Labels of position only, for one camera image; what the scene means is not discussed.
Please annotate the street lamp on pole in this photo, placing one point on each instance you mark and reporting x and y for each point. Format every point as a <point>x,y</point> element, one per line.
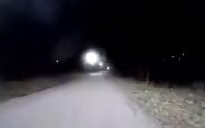
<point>91,58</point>

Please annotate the pale paved path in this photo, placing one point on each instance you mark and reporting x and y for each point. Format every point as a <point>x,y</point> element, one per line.
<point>80,103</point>

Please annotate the rough grass verge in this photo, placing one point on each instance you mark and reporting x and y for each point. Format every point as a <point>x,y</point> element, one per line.
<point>20,87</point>
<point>176,103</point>

